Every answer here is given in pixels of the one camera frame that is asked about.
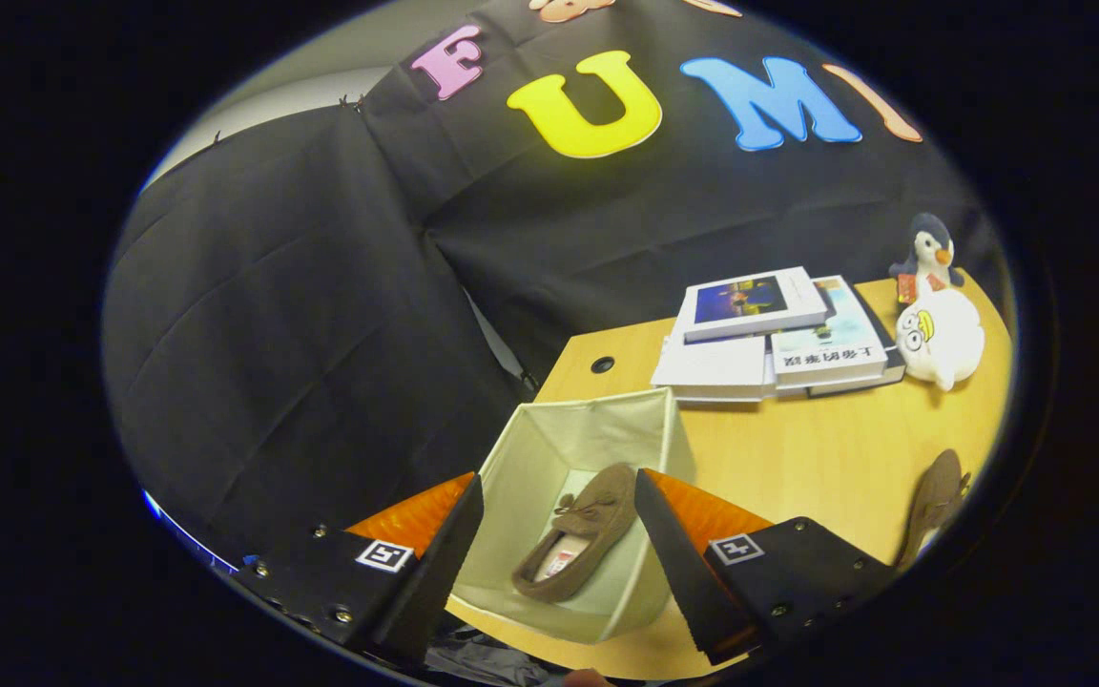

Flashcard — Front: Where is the book with light blue cover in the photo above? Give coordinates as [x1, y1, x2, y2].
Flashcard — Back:
[769, 276, 889, 387]

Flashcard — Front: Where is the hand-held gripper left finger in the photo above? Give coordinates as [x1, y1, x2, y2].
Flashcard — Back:
[230, 472, 486, 669]

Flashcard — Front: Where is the green fabric storage box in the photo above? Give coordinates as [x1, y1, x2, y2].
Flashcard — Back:
[445, 386, 698, 645]

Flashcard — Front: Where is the brown fuzzy shoe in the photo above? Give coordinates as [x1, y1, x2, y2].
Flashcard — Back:
[893, 448, 972, 572]
[511, 463, 639, 604]

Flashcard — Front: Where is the black book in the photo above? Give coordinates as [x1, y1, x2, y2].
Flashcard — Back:
[807, 286, 906, 399]

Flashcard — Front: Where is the penguin plush toy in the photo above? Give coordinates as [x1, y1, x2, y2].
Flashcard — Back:
[888, 212, 965, 304]

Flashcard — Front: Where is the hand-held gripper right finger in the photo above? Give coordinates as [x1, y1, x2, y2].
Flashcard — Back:
[633, 468, 894, 667]

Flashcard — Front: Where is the white plush toy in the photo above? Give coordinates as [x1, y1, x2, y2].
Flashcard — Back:
[895, 288, 986, 392]

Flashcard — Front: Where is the black backdrop cloth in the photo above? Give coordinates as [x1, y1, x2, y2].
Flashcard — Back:
[101, 0, 1008, 564]

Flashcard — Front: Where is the book with dark picture cover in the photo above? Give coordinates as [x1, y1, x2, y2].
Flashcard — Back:
[681, 266, 829, 344]

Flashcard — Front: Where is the white book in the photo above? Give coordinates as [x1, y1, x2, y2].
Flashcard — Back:
[650, 320, 775, 402]

